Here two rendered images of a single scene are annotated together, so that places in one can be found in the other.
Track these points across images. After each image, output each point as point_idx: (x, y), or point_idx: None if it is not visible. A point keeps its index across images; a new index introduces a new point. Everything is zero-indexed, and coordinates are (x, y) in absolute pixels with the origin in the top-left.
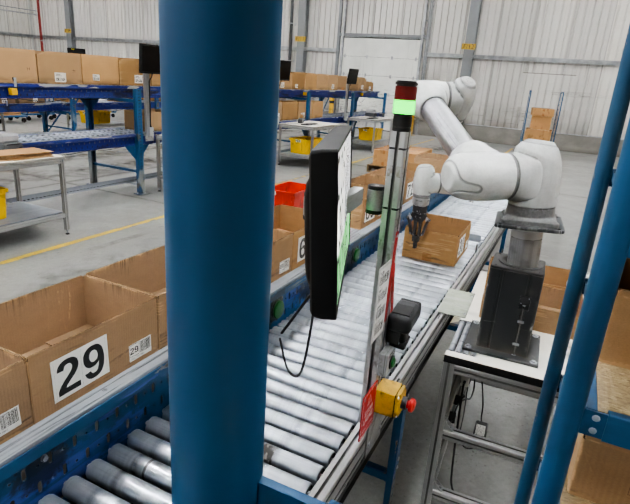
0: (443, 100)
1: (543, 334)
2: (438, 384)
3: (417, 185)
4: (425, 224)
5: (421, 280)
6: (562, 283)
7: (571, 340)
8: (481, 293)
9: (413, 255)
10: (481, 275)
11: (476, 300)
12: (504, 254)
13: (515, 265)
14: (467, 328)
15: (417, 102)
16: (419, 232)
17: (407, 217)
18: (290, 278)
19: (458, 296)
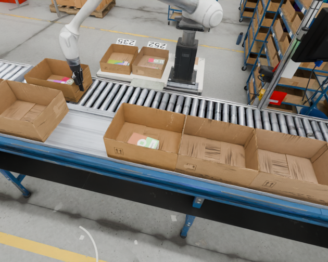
0: None
1: (167, 65)
2: None
3: (75, 51)
4: (82, 72)
5: (120, 94)
6: (112, 51)
7: (168, 60)
8: (131, 76)
9: (80, 95)
10: (104, 74)
11: (141, 78)
12: (178, 44)
13: (193, 43)
14: (174, 82)
15: None
16: (82, 79)
17: (75, 77)
18: None
19: (139, 82)
